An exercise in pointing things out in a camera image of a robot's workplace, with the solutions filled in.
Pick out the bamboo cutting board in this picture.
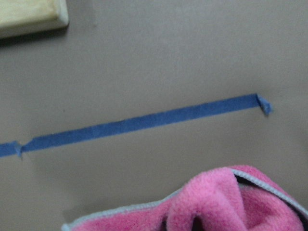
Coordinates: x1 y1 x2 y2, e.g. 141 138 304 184
0 0 69 39

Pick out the pink and grey cloth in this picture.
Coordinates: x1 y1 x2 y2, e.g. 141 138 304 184
62 166 308 231

